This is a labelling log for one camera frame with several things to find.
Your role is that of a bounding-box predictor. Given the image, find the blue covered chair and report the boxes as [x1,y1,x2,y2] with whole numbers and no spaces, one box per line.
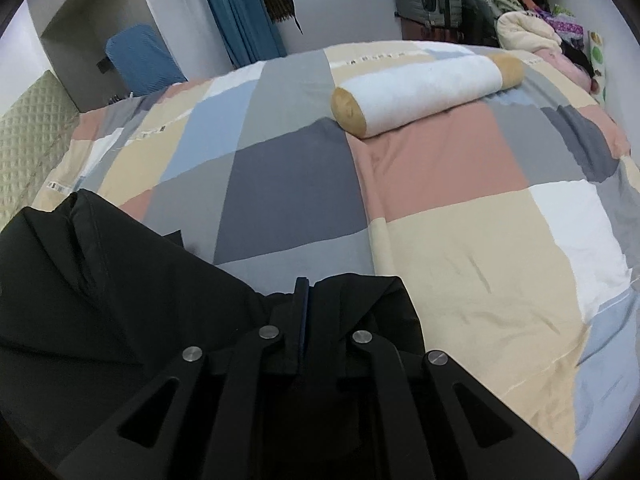
[105,23,189,97]

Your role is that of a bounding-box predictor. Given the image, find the grey wooden wardrobe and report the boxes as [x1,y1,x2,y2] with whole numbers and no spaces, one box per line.
[27,0,161,112]

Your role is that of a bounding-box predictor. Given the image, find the white and tan bolster pillow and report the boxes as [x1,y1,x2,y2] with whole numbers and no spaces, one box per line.
[331,54,526,139]

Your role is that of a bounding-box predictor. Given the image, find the dark wooden cabinet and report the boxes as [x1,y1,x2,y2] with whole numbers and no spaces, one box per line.
[399,11,467,44]

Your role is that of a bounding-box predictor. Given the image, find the patchwork checked bedspread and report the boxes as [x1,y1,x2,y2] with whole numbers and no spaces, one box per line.
[30,40,640,480]

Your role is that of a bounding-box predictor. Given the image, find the cream fleece blanket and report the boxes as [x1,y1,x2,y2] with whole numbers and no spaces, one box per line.
[496,10,564,54]

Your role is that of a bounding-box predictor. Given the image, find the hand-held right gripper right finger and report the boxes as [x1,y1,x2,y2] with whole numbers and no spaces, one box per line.
[340,329,582,480]

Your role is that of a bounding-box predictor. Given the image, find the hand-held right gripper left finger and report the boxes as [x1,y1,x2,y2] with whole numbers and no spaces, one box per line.
[50,276,309,480]

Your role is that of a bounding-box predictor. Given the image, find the pink cloth bundle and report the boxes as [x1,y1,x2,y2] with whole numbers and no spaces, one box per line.
[542,50,601,92]

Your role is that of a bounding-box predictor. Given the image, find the polka dot pillow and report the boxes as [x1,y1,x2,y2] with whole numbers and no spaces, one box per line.
[589,31,609,107]

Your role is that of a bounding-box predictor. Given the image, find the black puffer jacket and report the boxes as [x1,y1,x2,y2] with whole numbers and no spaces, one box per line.
[0,189,426,480]

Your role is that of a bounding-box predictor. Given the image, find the blue curtain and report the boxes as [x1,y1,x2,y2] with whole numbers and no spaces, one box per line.
[195,0,289,69]

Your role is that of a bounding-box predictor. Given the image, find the cream quilted headboard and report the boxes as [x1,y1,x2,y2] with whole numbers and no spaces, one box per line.
[0,70,82,231]

